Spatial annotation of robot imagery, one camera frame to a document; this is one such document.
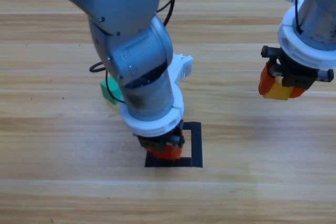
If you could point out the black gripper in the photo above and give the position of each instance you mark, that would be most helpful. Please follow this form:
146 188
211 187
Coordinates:
155 142
296 77

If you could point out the yellow wooden block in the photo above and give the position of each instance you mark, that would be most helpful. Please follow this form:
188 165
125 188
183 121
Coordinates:
279 93

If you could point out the green wooden block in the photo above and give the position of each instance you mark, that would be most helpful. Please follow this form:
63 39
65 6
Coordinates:
109 90

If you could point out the black tape square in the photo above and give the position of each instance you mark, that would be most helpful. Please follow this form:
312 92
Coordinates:
195 145

